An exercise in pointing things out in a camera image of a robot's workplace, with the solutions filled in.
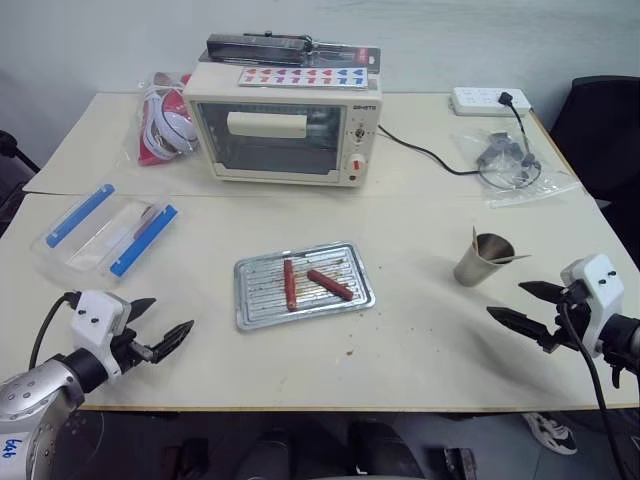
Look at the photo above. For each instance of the white and black sneaker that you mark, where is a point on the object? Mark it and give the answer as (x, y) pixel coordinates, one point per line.
(552, 432)

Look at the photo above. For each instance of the steel cup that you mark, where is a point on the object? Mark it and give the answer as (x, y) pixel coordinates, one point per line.
(477, 267)

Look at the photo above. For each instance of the cream mini toaster oven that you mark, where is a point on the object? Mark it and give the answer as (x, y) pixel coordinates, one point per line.
(280, 130)

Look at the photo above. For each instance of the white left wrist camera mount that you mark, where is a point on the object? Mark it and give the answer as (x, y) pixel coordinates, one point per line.
(95, 320)

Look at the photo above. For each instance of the heart sticker sheet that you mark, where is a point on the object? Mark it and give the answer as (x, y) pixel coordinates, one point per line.
(305, 77)

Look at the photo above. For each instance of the long black box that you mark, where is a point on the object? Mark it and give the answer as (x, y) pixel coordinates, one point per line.
(255, 47)

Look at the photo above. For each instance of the clear plastic zip bag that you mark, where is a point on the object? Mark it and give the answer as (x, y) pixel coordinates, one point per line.
(550, 190)

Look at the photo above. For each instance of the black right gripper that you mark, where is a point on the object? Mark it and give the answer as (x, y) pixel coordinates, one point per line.
(572, 320)

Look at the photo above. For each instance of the long red sausage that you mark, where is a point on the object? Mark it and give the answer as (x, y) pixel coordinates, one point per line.
(289, 285)

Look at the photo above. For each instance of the ribbed metal baking tray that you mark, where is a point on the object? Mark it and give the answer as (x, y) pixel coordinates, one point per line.
(320, 310)

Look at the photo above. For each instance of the packaged tool with red label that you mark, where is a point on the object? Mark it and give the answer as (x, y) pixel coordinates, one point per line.
(350, 55)

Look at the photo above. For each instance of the white power strip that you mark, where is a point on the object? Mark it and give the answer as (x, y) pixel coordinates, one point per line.
(475, 102)

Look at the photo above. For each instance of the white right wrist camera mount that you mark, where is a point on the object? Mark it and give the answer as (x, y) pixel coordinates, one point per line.
(597, 285)

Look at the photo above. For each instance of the black office chair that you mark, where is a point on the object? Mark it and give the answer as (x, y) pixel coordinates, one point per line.
(600, 130)

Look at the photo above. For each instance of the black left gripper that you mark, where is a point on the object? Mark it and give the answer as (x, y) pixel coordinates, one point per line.
(127, 350)

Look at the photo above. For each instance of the clear box with blue clips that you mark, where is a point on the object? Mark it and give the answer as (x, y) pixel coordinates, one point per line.
(90, 235)

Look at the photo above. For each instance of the red plastic bag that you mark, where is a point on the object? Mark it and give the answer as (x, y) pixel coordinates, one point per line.
(170, 102)

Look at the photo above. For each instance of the short red sausage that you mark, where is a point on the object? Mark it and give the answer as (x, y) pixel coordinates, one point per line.
(330, 285)

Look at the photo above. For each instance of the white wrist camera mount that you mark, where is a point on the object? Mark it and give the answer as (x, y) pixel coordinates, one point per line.
(95, 320)
(597, 285)

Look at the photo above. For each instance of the dark grey parts in bag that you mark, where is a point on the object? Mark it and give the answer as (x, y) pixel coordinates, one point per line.
(500, 147)

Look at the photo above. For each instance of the black chair beside table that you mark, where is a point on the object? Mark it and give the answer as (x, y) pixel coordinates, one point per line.
(12, 165)

